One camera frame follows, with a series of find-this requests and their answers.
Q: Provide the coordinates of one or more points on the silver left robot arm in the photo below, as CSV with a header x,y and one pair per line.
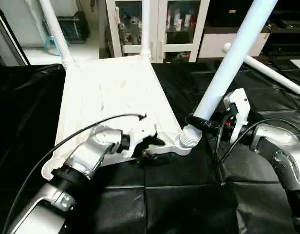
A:
x,y
86,156

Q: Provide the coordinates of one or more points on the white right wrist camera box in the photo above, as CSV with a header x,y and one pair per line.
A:
x,y
237,109

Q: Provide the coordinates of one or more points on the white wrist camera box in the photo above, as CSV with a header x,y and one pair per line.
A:
x,y
140,134
237,109

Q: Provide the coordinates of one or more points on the white plastic table top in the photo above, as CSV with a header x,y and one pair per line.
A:
x,y
111,97

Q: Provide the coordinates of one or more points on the black equipment case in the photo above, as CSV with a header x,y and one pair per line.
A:
x,y
233,12

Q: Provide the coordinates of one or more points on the white plastic table leg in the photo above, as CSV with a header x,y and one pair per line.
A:
x,y
146,27
264,68
55,31
233,63

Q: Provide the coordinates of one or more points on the black work mat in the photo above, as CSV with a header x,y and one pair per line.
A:
x,y
23,122

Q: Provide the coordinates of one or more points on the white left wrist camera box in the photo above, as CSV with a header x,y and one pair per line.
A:
x,y
140,134

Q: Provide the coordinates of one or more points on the white drawer unit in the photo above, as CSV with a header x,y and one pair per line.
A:
x,y
233,45

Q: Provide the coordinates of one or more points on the white glass door cabinet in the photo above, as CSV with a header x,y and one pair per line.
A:
x,y
169,24

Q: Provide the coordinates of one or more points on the teal plastic object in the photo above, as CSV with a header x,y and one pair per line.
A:
x,y
52,41

